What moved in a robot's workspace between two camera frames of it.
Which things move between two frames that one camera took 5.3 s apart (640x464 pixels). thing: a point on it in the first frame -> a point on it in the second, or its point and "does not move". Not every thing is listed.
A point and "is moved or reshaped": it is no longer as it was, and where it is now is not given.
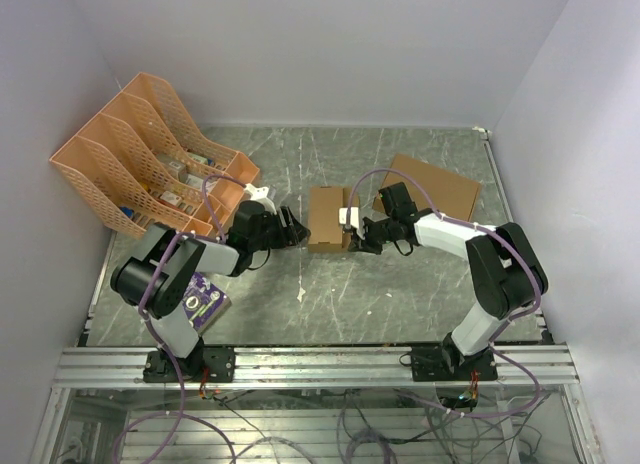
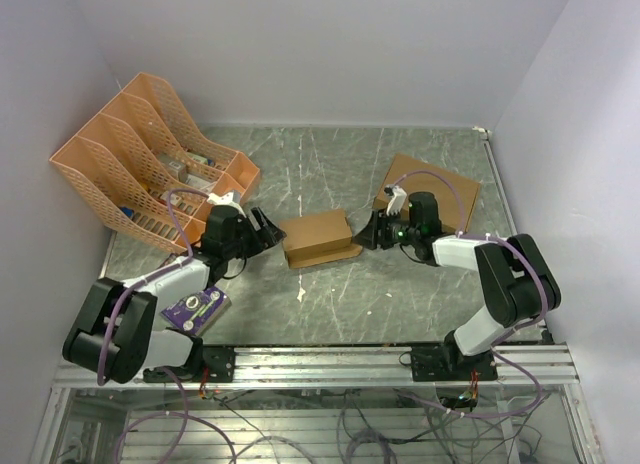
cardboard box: x=326 y=231 is moved or reshaped
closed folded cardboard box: x=453 y=195 does not move
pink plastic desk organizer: x=142 y=162 does not move
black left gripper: x=292 y=234 -> x=257 y=244
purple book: x=204 y=303 does not move
